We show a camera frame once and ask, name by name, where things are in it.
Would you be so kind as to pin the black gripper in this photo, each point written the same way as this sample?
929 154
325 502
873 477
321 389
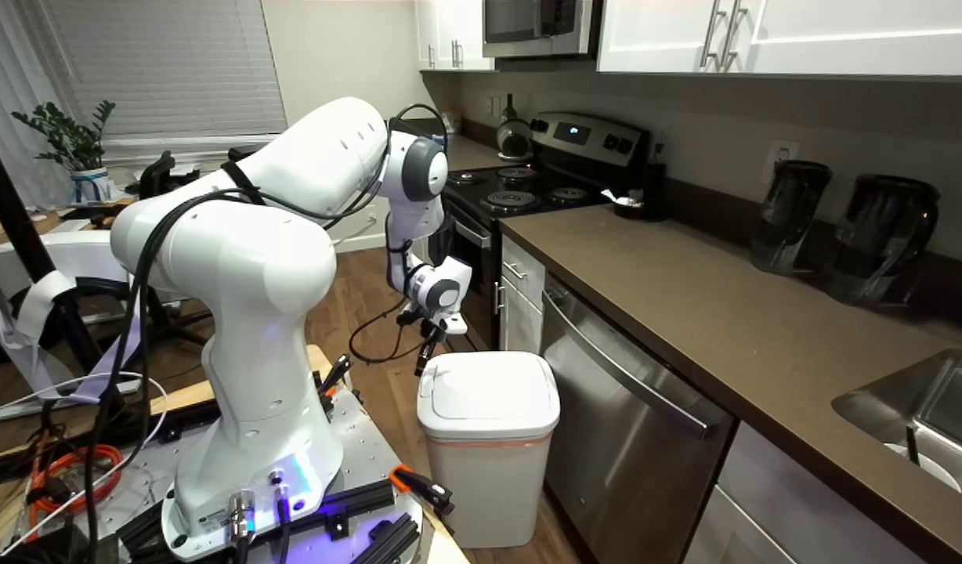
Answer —
434 329

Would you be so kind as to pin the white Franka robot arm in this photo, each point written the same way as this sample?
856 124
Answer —
262 269

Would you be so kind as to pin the white plastic trash can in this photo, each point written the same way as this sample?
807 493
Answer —
488 471

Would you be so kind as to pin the black electric stove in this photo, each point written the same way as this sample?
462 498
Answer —
479 297

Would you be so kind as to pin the black orange-tipped clamp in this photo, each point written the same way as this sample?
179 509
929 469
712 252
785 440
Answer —
425 485
337 377

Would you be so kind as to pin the grey robot mounting platform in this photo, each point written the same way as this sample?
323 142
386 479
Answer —
367 440

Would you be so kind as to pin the white base cabinet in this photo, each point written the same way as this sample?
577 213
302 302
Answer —
522 302

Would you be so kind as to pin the dark dish towel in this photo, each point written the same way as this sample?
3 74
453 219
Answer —
439 241

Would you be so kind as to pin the black metal bar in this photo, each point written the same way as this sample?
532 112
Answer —
358 498

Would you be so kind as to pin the stainless steel dishwasher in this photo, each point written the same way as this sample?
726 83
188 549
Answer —
624 448

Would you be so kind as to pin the dark metal kettle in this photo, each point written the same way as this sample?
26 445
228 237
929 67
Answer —
512 140

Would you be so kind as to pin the dark bowl with white spoon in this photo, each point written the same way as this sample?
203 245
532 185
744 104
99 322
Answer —
629 204

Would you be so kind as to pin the black stand with clamp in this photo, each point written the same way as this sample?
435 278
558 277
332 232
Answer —
166 174

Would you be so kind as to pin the stainless microwave oven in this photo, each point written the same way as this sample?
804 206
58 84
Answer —
529 20

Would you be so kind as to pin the white chair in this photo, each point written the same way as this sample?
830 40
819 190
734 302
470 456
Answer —
82 245

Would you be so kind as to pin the green potted plant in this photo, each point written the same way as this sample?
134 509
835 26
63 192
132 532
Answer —
88 182

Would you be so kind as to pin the slim black glossy canister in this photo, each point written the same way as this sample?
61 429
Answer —
790 219

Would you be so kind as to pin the white window blinds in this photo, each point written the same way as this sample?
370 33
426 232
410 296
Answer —
166 63

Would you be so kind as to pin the stainless cabinet under sink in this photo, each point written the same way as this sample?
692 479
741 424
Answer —
794 510

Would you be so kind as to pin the black diagonal pole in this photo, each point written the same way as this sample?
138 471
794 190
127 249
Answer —
3 198

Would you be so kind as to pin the wide black glossy canister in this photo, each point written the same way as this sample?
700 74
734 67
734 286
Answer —
884 245

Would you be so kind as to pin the stainless steel sink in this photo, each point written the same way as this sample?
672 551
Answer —
939 409

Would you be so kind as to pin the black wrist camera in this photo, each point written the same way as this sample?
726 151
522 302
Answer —
409 315

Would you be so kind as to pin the narrow white wall cabinet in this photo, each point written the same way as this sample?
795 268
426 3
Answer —
453 33

